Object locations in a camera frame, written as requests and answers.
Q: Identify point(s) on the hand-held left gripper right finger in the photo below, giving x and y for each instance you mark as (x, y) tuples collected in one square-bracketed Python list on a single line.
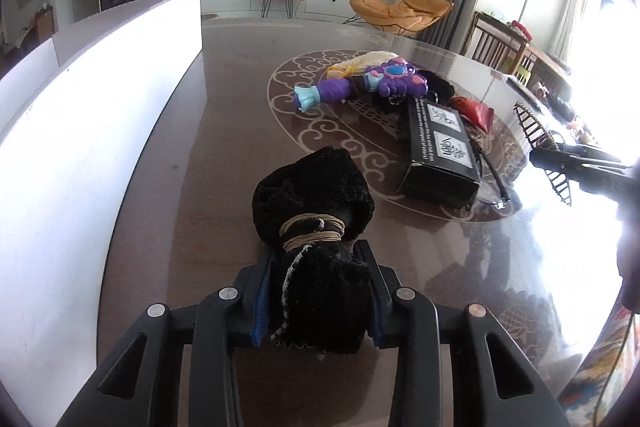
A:
[(378, 302)]

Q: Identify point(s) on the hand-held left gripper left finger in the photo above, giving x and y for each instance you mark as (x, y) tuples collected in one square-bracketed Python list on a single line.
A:
[(260, 307)]

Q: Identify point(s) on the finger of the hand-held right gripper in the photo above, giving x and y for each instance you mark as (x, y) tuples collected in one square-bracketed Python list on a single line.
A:
[(595, 153), (555, 164)]

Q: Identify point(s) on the beaded black hair comb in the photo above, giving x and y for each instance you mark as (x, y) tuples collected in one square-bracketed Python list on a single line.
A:
[(532, 127)]

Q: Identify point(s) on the black velvet pouch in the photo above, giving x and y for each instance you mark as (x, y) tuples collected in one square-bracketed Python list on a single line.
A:
[(310, 187)]

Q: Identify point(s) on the black remote control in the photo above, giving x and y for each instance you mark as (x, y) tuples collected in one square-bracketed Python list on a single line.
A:
[(520, 88)]

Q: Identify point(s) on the red foil packet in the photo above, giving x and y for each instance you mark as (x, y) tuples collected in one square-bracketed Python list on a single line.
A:
[(475, 109)]

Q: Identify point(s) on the wooden side table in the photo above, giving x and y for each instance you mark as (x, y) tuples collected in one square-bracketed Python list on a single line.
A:
[(545, 62)]

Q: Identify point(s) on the black printed box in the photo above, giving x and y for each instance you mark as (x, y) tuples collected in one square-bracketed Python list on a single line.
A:
[(425, 177)]

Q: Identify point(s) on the wooden chair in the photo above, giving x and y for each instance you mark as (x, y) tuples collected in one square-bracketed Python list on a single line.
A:
[(492, 42)]

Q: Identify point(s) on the white sheer curtain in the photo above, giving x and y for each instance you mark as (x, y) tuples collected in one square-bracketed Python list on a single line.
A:
[(575, 12)]

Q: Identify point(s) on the floral printed cloth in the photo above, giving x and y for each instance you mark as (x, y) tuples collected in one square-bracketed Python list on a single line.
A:
[(600, 387)]

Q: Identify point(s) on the purple toy water gun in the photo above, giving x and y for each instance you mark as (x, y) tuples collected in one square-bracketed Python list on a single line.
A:
[(335, 89)]

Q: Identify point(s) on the cream knitted cloth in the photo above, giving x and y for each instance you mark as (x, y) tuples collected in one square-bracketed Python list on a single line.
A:
[(360, 62)]

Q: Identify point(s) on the orange lounge chair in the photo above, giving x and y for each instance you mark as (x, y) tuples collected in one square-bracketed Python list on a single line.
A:
[(385, 9)]

